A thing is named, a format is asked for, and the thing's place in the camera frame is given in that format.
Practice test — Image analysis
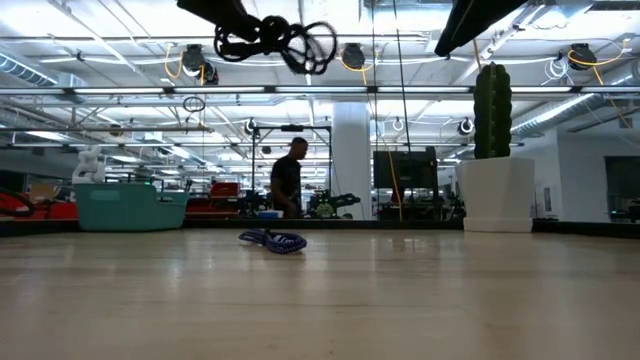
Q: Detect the black USB-C cable bundle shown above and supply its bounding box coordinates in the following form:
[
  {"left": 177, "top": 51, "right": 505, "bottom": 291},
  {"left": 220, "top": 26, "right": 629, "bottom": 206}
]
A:
[{"left": 213, "top": 14, "right": 339, "bottom": 76}]

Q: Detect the purple USB-C cable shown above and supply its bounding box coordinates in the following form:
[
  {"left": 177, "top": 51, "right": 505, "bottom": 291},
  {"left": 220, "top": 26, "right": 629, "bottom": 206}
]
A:
[{"left": 238, "top": 228, "right": 308, "bottom": 255}]

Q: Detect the green cactus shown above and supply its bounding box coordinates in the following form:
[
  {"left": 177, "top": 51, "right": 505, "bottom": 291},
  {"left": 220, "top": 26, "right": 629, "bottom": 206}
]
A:
[{"left": 472, "top": 61, "right": 514, "bottom": 160}]

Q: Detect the black display screen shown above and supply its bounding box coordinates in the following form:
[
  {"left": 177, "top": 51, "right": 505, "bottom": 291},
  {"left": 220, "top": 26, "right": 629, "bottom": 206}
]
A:
[{"left": 372, "top": 146, "right": 440, "bottom": 191}]

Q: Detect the white building column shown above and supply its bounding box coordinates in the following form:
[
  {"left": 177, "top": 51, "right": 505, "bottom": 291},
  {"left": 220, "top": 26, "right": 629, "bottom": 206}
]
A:
[{"left": 331, "top": 102, "right": 373, "bottom": 220}]

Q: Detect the red box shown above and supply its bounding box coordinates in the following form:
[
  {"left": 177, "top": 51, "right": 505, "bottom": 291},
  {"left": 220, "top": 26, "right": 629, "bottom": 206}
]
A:
[{"left": 209, "top": 181, "right": 241, "bottom": 199}]

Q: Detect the white hexagonal plant pot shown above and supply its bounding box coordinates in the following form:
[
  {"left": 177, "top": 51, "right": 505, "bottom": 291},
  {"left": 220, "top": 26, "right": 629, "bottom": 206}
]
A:
[{"left": 455, "top": 156, "right": 536, "bottom": 234}]

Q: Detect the person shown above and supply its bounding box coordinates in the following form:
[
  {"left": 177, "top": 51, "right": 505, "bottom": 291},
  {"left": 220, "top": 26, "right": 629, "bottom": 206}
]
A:
[{"left": 270, "top": 136, "right": 310, "bottom": 220}]

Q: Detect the white robot figure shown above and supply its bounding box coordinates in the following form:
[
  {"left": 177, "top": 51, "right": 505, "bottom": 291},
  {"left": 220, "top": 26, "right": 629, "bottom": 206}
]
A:
[{"left": 71, "top": 145, "right": 107, "bottom": 185}]

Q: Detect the teal plastic bin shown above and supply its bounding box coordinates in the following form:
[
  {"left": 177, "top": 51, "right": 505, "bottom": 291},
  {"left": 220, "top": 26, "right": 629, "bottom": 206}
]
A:
[{"left": 73, "top": 182, "right": 190, "bottom": 233}]

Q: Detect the red machine base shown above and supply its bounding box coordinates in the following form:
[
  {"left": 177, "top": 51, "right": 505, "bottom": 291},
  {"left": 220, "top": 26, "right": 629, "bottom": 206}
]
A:
[{"left": 0, "top": 187, "right": 80, "bottom": 221}]

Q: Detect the black ceiling cable reel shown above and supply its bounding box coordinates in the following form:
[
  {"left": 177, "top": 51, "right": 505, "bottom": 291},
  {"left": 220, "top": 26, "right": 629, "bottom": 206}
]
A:
[
  {"left": 342, "top": 42, "right": 366, "bottom": 70},
  {"left": 568, "top": 42, "right": 598, "bottom": 71},
  {"left": 180, "top": 43, "right": 206, "bottom": 73}
]

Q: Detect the black hanging cable with coil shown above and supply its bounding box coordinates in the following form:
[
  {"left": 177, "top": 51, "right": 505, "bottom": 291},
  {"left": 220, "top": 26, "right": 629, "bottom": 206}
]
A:
[{"left": 391, "top": 0, "right": 414, "bottom": 151}]

